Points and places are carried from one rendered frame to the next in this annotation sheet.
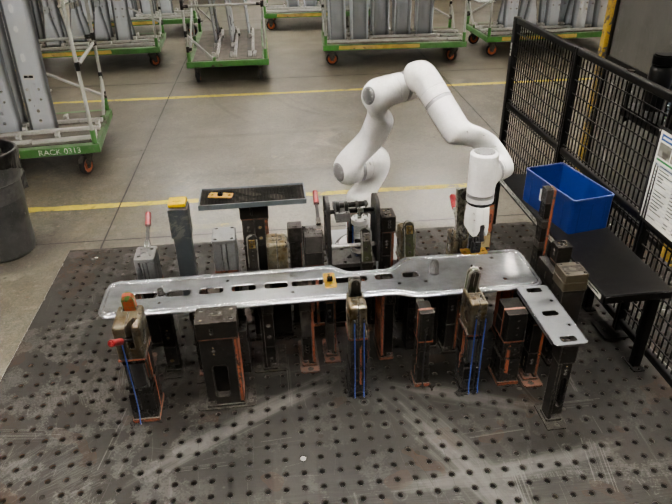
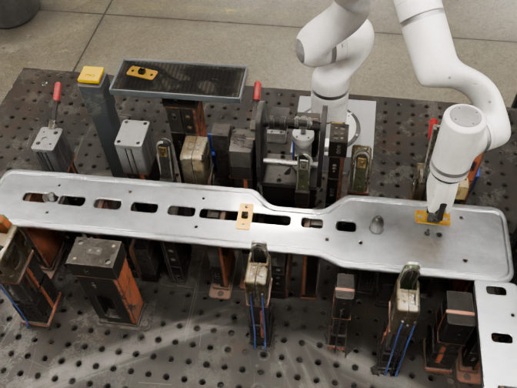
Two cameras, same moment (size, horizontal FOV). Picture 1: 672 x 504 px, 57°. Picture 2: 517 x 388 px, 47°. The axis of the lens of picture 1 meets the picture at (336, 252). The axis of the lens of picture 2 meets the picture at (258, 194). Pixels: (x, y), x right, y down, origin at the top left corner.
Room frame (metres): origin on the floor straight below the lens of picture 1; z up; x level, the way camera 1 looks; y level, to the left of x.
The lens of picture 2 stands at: (0.79, -0.29, 2.24)
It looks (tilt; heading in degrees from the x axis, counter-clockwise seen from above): 51 degrees down; 17
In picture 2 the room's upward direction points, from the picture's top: 3 degrees counter-clockwise
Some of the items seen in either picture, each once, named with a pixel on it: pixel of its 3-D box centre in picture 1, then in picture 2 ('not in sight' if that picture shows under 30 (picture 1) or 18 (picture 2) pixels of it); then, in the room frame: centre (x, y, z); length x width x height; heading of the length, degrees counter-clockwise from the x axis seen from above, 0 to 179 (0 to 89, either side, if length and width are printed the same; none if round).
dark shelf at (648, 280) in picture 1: (571, 226); not in sight; (1.95, -0.85, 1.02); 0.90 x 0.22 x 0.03; 6
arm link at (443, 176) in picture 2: (479, 196); (449, 164); (1.70, -0.44, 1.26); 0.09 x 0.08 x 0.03; 6
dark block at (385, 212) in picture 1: (385, 263); (334, 182); (1.89, -0.18, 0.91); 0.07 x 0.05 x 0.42; 6
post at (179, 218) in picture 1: (186, 259); (110, 132); (1.93, 0.55, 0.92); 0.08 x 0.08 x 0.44; 6
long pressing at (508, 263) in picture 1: (323, 283); (237, 219); (1.64, 0.04, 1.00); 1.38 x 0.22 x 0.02; 96
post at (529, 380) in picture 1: (533, 340); (481, 340); (1.52, -0.62, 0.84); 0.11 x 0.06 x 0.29; 6
